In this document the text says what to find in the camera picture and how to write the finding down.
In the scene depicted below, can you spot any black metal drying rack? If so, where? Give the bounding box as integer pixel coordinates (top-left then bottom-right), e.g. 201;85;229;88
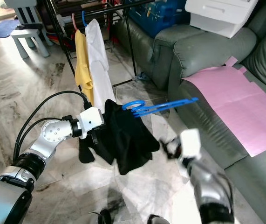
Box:
44;0;157;89

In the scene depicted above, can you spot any black cloth garment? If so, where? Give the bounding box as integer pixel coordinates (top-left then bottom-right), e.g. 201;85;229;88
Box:
78;99;160;175

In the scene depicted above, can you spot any pink plastic hanger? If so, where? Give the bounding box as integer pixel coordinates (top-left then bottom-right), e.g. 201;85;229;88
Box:
71;13;80;31

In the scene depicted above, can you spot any blue hard suitcase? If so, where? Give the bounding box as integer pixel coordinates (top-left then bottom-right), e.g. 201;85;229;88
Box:
126;0;191;38

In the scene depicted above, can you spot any yellow shirt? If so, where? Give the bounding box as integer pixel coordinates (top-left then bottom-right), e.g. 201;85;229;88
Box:
75;29;95;105

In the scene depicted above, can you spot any white drawer box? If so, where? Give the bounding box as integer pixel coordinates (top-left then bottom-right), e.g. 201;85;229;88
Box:
185;0;260;39

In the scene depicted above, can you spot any grey robot leg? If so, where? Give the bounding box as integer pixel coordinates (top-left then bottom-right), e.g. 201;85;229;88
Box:
147;214;171;224
95;208;112;224

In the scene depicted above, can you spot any green leather sofa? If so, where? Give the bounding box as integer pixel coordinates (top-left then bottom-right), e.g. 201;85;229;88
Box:
112;0;266;224

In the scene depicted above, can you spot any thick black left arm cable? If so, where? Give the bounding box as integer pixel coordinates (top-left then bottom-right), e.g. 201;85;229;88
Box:
14;90;94;161

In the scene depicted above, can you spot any pink foam mat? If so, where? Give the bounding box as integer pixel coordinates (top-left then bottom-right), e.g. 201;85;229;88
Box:
180;56;266;158

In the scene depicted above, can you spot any grey robot left leg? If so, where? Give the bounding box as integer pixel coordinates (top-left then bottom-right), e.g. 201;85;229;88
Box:
95;208;112;224

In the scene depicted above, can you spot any grey robot right leg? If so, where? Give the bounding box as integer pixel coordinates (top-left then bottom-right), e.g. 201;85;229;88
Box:
147;214;171;224

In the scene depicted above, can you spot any white shirt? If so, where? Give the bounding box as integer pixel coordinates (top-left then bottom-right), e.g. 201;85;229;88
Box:
85;19;117;112

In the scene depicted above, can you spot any blue floor mat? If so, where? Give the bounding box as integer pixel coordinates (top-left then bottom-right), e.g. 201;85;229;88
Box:
0;20;19;39

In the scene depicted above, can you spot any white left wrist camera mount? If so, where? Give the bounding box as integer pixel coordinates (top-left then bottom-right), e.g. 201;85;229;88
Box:
79;106;105;138

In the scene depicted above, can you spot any white plastic child chair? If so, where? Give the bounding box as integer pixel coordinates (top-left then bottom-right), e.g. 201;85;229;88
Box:
10;0;52;59

